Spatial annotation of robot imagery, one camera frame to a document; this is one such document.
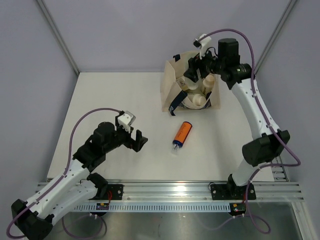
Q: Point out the right aluminium frame post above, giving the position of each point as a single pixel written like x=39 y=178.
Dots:
x=290 y=7

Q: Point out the orange blue spray bottle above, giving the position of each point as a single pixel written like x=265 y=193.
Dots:
x=181 y=136

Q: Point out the beige canvas tote bag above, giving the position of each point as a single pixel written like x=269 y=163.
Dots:
x=174 y=98

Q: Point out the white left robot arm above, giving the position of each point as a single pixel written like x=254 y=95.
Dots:
x=36 y=216

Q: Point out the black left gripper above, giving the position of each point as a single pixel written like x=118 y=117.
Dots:
x=139 y=140

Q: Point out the aluminium frame post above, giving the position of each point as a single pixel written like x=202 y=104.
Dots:
x=48 y=18
x=290 y=7

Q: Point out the left aluminium frame post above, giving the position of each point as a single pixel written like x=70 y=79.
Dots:
x=48 y=18

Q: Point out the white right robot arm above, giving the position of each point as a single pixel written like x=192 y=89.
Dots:
x=233 y=70

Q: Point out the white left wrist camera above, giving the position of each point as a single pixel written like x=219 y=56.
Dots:
x=125 y=120

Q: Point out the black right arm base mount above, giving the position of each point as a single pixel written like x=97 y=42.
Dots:
x=229 y=191

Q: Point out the sage green bottle white cap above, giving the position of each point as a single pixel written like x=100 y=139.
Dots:
x=190 y=84

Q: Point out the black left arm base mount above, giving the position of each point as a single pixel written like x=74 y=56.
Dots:
x=111 y=192

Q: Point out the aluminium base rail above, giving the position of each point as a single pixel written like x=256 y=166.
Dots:
x=200 y=191

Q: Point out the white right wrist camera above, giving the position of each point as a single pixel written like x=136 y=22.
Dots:
x=202 y=43

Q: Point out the cream bottle with round cap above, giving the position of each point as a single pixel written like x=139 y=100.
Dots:
x=198 y=100

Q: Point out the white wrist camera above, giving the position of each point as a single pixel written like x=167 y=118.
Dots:
x=125 y=120
x=202 y=43

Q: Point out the slotted white cable duct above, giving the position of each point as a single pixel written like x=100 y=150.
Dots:
x=154 y=207

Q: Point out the white cream bottle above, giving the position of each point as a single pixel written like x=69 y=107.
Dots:
x=208 y=84

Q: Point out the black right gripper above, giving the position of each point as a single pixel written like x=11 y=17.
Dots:
x=196 y=63

